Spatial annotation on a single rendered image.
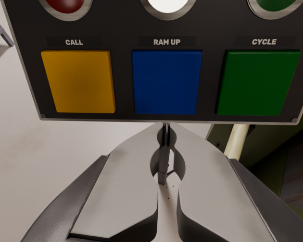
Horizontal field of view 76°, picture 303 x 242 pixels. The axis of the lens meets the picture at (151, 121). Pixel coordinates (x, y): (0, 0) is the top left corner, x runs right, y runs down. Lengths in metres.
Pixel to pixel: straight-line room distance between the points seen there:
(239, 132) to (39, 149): 1.24
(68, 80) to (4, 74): 1.88
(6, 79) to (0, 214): 1.09
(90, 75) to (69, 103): 0.05
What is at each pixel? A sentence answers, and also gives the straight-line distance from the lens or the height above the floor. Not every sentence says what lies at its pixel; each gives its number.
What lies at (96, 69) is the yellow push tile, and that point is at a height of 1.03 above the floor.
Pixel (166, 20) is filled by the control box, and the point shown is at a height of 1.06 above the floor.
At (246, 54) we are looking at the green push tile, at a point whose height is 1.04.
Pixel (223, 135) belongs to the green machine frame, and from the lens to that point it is 0.93.
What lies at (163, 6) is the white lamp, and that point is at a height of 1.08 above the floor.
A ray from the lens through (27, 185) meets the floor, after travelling 1.45.
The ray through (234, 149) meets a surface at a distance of 0.62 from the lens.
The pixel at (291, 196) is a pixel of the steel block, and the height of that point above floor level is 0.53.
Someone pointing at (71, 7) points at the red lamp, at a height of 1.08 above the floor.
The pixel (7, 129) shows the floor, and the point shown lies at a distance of 1.71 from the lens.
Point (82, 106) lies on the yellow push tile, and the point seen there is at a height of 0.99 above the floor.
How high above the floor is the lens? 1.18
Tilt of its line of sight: 59 degrees down
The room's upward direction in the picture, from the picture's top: 4 degrees counter-clockwise
